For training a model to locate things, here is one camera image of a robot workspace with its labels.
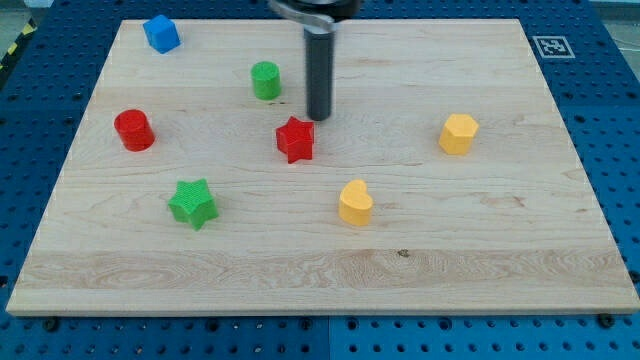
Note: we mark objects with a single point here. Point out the red star block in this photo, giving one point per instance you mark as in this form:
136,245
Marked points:
296,139

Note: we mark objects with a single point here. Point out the black robot arm flange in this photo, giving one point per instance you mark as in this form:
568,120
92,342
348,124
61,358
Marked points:
323,15

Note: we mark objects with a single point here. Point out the yellow heart block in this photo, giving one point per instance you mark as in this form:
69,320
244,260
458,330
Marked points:
355,203

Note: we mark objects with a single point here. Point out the green star block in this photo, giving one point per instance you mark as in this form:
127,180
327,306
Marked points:
193,203

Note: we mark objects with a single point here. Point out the green cylinder block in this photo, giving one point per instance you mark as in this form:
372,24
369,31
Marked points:
265,76

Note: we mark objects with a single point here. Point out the light wooden board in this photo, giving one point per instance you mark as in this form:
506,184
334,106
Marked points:
511,227

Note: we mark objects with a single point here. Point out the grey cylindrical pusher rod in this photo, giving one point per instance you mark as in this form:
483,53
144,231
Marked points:
319,60

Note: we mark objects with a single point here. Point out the yellow hexagon block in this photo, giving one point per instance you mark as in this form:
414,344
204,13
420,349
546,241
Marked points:
458,133

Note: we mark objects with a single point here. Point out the red cylinder block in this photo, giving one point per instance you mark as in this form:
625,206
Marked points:
134,130

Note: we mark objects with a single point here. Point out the blue cube block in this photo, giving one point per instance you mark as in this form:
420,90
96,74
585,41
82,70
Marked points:
161,34

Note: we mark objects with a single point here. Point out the white fiducial marker tag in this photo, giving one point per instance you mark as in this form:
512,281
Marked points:
553,47

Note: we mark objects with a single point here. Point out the yellow black hazard tape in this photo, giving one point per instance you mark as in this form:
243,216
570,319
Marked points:
17,47

